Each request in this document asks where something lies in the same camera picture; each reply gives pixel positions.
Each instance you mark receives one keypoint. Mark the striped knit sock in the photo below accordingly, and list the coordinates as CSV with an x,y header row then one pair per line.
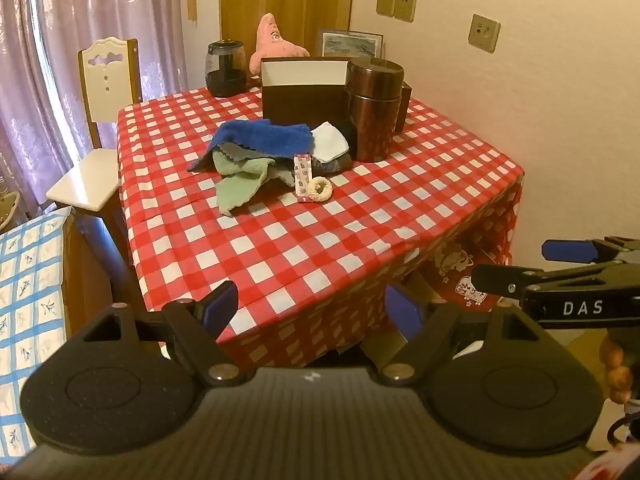
x,y
332,166

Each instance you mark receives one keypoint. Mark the cream hair scrunchie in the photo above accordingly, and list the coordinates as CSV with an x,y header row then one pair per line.
x,y
311,191

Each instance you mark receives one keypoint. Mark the red white printed clothing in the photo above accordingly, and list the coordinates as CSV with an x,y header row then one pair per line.
x,y
605,465

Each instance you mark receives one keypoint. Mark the red white checked tablecloth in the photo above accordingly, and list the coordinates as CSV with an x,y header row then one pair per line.
x,y
300,240

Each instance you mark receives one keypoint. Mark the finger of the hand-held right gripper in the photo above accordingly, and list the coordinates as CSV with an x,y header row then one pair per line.
x,y
500,277
565,250

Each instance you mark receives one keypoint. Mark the pink starfish plush toy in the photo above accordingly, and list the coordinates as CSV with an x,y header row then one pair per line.
x,y
272,40

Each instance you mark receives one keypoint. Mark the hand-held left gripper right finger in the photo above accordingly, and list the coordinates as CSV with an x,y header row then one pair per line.
x,y
402,310

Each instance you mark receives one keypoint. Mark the grey fleece cloth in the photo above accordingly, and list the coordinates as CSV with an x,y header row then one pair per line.
x,y
282,175

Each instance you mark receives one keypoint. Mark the blue checked blanket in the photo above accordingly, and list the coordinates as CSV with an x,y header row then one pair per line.
x,y
25,310

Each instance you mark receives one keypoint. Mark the brown cylindrical canister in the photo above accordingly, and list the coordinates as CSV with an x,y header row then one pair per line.
x,y
372,110

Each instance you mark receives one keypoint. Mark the glass jar with dark lid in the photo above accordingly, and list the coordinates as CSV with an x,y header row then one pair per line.
x,y
225,70

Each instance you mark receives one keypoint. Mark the green fleece cloth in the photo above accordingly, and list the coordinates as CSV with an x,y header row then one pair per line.
x,y
240,185

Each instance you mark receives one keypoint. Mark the white wooden chair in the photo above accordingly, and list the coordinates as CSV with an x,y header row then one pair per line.
x,y
107,85

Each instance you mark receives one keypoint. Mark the brown cardboard box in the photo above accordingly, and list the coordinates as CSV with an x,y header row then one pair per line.
x,y
300,102

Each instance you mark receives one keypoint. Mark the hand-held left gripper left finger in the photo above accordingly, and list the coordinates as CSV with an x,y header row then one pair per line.
x,y
222,305

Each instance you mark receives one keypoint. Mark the dark grey scalloped cloth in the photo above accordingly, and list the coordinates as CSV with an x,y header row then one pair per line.
x,y
232,149

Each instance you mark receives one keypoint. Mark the beige wall socket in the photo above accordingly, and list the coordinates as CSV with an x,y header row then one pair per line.
x,y
404,6
384,2
484,32

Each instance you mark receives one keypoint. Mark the glass picture frame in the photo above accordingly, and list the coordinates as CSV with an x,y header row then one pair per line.
x,y
350,42

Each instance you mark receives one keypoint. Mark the blue fleece towel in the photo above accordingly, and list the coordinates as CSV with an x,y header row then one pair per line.
x,y
265,135

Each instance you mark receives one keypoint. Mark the lavender lace curtain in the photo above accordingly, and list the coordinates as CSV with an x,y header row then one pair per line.
x,y
50,35

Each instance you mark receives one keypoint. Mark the person's right hand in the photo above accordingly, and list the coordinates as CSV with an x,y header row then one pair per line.
x,y
617,365

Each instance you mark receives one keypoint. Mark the white cloth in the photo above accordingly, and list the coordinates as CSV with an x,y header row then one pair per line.
x,y
327,142

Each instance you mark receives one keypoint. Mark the brown wooden door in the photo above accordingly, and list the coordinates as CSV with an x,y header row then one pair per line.
x,y
300,0

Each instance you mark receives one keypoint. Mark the pink patterned packet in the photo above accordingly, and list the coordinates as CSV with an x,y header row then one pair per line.
x,y
303,177

